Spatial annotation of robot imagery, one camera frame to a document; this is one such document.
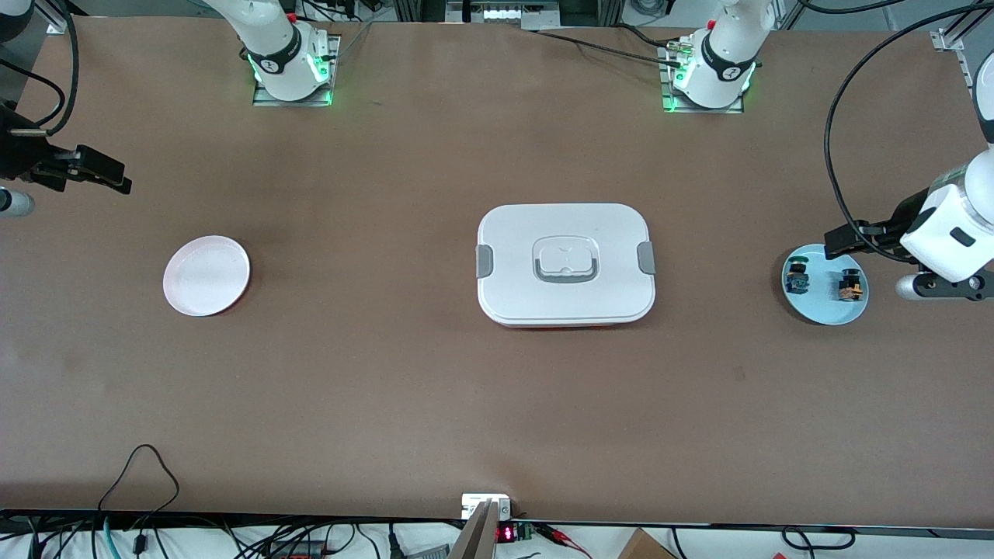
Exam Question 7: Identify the white lunch box grey clips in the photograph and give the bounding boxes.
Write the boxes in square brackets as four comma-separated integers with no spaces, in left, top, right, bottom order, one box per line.
[475,203,657,328]

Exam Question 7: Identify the brown cardboard box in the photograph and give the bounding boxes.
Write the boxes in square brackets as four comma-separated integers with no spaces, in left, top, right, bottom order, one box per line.
[617,528,678,559]

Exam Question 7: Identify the light blue round plate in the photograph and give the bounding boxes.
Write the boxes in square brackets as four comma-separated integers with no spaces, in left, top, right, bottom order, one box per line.
[781,244,869,325]

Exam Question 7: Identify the pink round plate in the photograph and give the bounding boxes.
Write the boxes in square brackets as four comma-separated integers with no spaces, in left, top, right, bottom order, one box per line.
[163,235,251,318]

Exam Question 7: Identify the red clip test leads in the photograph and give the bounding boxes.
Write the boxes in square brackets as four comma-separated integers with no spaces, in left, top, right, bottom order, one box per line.
[536,524,593,559]

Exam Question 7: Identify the black power strip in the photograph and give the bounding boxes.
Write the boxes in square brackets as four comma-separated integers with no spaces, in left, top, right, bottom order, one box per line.
[264,540,327,559]

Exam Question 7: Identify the grey aluminium beam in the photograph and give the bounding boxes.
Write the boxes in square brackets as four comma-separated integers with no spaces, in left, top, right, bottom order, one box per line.
[449,501,499,559]

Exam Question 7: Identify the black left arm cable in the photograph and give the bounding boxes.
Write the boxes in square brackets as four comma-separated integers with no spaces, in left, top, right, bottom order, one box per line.
[825,0,994,261]

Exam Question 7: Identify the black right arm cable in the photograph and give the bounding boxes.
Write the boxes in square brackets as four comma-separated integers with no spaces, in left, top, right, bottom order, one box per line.
[0,0,78,137]

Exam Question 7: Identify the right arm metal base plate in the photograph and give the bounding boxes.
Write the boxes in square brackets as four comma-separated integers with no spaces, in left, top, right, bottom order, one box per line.
[252,35,341,107]

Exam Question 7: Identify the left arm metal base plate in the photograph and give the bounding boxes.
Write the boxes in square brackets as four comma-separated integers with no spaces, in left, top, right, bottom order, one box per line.
[660,43,745,114]

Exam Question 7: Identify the thin black looped cable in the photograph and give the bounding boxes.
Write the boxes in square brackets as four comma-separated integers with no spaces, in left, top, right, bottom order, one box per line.
[97,444,181,536]

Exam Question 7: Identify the black cable loop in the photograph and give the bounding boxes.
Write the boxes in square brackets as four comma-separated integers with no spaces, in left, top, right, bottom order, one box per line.
[780,526,857,554]

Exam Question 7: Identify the black cable to arm base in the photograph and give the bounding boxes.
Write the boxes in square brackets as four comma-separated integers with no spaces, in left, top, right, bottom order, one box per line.
[536,23,684,67]

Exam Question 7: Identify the aluminium frame with white panel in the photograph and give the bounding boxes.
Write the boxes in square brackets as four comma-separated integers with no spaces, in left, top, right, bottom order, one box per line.
[445,0,561,32]

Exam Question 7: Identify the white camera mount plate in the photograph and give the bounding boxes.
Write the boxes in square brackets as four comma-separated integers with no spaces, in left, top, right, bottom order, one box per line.
[461,494,513,519]

